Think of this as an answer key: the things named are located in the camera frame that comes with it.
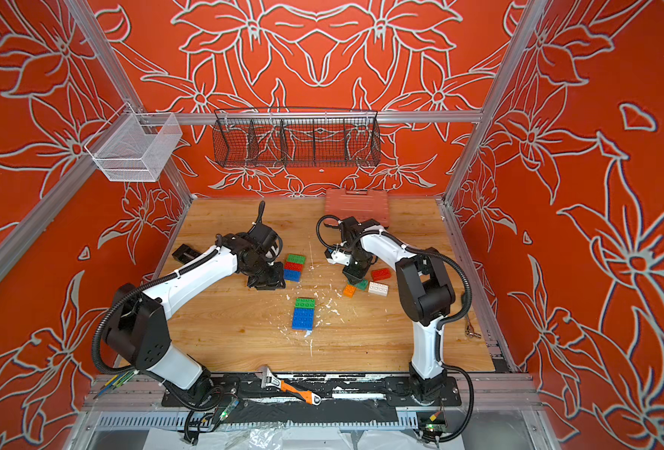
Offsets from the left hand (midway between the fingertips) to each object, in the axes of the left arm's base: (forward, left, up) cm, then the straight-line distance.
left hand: (284, 283), depth 84 cm
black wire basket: (+49, +2, +20) cm, 53 cm away
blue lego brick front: (-10, -7, -6) cm, 14 cm away
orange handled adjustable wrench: (-25, 0, -9) cm, 26 cm away
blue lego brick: (+6, -1, -7) cm, 9 cm away
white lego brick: (+4, -30, -7) cm, 31 cm away
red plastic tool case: (+40, -25, -5) cm, 48 cm away
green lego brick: (-3, -6, -6) cm, 9 cm away
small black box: (+13, +40, -7) cm, 43 cm away
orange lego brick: (+3, -20, -7) cm, 22 cm away
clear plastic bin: (+35, +55, +23) cm, 69 cm away
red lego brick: (+10, -1, -6) cm, 12 cm away
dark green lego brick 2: (+4, -24, -6) cm, 25 cm away
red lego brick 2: (+9, -30, -6) cm, 32 cm away
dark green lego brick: (+13, -2, -7) cm, 15 cm away
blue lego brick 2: (-7, -6, -6) cm, 11 cm away
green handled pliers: (-9, -57, -8) cm, 58 cm away
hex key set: (-28, +43, -10) cm, 53 cm away
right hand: (+9, -22, -6) cm, 25 cm away
